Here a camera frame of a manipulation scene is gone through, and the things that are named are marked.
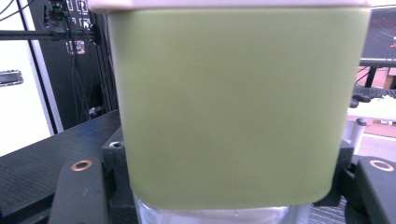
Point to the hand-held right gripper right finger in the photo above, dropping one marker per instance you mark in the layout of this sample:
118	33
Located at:
344	168

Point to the black horizontal bar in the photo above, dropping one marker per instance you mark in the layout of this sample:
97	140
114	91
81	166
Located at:
28	34

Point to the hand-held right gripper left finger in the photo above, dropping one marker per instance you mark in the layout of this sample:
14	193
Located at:
116	174

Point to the clear container with green lid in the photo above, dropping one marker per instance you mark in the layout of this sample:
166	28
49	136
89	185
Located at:
233	109

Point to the black keyboard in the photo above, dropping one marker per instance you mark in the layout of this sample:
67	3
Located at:
378	92

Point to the small black desktop shelf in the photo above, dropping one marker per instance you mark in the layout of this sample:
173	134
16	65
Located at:
37	168

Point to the white cabinet panel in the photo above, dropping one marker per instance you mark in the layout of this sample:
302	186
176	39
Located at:
18	118

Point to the black equipment rack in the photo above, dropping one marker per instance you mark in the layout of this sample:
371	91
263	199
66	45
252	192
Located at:
81	77

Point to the computer monitor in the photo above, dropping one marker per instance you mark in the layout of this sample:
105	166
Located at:
381	37

